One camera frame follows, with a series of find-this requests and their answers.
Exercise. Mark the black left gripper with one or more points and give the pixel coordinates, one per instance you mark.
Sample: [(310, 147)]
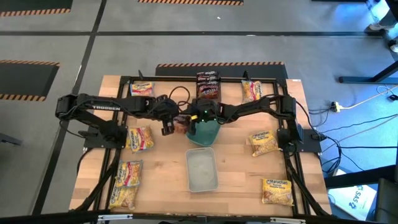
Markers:
[(168, 107)]

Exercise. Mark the black furniture beam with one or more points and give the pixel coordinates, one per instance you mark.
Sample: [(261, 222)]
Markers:
[(357, 179)]

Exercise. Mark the black gantry bar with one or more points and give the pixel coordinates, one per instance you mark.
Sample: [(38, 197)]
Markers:
[(46, 219)]

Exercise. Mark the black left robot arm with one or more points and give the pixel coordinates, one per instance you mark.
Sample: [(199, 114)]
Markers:
[(105, 107)]

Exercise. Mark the white printed cardboard box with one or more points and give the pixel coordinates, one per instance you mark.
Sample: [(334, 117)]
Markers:
[(354, 199)]

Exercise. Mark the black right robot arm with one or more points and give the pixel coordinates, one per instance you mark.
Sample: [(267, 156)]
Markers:
[(248, 107)]

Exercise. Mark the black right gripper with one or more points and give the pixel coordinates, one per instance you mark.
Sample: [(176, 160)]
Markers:
[(206, 110)]

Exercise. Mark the person's shoe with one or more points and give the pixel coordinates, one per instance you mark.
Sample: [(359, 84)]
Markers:
[(376, 27), (395, 47)]

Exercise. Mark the clear plastic tray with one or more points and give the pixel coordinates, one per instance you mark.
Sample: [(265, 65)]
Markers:
[(202, 169)]

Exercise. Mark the black furniture foot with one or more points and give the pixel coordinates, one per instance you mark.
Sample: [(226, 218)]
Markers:
[(9, 139)]

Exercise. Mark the teal plastic bin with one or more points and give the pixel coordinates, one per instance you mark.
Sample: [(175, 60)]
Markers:
[(205, 136)]

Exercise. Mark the black hazard-striped floor mat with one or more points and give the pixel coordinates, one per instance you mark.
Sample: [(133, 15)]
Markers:
[(186, 71), (31, 4), (25, 81), (186, 2)]

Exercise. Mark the person's leg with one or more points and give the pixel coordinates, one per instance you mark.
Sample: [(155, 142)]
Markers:
[(381, 12)]

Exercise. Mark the yellow Maruchan chicken ramen pack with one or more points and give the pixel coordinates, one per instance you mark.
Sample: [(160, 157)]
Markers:
[(277, 192), (263, 143), (123, 197)]

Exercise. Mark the black plug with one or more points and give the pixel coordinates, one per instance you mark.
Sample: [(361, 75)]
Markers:
[(393, 97)]

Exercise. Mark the power strip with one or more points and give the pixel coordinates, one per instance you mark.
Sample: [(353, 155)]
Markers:
[(335, 106)]

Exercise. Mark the black desk foot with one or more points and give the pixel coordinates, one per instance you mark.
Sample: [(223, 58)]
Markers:
[(357, 80)]

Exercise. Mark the black aluminium table frame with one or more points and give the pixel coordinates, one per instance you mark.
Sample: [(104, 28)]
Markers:
[(171, 79)]

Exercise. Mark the dark grey chair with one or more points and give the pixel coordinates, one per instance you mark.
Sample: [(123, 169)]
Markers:
[(387, 202)]

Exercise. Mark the silver metal bracket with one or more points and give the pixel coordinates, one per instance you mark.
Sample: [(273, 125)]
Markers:
[(115, 217), (287, 220)]

